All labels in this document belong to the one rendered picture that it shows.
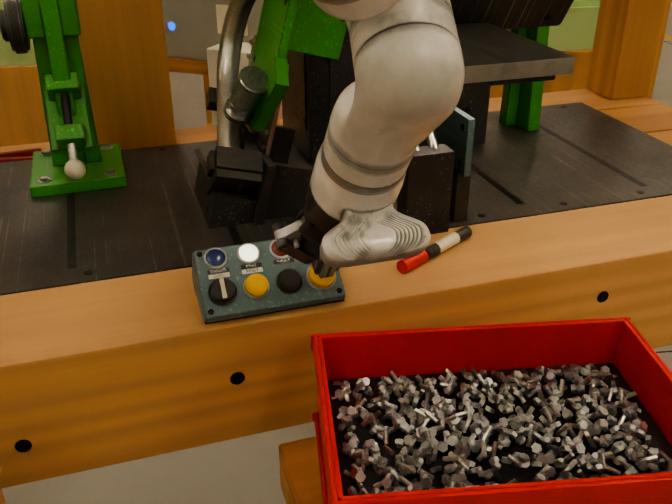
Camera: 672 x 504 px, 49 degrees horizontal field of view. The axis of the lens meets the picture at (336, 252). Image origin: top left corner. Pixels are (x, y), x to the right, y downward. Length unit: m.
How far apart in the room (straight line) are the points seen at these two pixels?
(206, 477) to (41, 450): 1.09
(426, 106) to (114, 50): 0.85
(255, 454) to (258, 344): 1.16
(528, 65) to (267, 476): 1.30
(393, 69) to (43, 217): 0.68
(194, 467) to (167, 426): 1.10
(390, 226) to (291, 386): 0.29
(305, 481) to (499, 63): 0.46
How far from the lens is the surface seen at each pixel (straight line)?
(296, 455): 0.76
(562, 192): 1.10
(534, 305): 0.90
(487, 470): 0.64
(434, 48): 0.46
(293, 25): 0.91
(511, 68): 0.83
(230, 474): 1.89
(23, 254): 0.96
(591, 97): 1.65
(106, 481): 1.94
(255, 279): 0.76
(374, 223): 0.60
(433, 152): 0.90
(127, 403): 0.80
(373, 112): 0.48
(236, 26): 1.04
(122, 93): 1.28
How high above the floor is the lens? 1.32
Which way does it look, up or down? 28 degrees down
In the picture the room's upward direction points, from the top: straight up
